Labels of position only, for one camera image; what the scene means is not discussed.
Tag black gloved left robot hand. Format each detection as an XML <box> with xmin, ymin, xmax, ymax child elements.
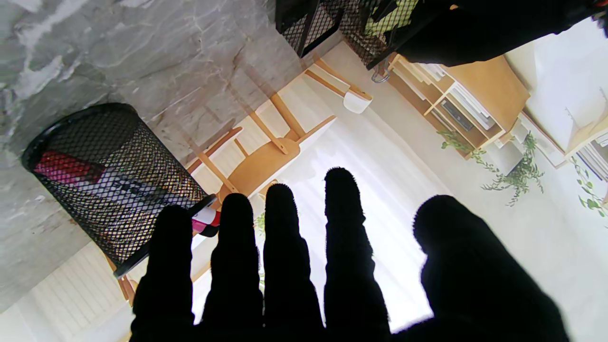
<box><xmin>397</xmin><ymin>0</ymin><xmax>608</xmax><ymax>67</ymax></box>

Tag red capped white marker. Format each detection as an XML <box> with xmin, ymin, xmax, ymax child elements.
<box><xmin>71</xmin><ymin>176</ymin><xmax>221</xmax><ymax>228</ymax></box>

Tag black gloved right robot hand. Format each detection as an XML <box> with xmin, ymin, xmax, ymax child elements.
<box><xmin>131</xmin><ymin>167</ymin><xmax>570</xmax><ymax>342</ymax></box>

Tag black mesh desk organizer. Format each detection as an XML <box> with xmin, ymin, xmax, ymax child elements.
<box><xmin>275</xmin><ymin>0</ymin><xmax>428</xmax><ymax>70</ymax></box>

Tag yellow-green binder clip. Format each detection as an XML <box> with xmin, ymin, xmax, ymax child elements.
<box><xmin>366</xmin><ymin>0</ymin><xmax>421</xmax><ymax>84</ymax></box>

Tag black mesh pen cup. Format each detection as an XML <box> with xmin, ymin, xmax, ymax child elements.
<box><xmin>21</xmin><ymin>103</ymin><xmax>217</xmax><ymax>278</ymax></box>

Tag printed room scene backdrop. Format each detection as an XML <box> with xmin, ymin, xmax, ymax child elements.
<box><xmin>0</xmin><ymin>0</ymin><xmax>608</xmax><ymax>342</ymax></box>

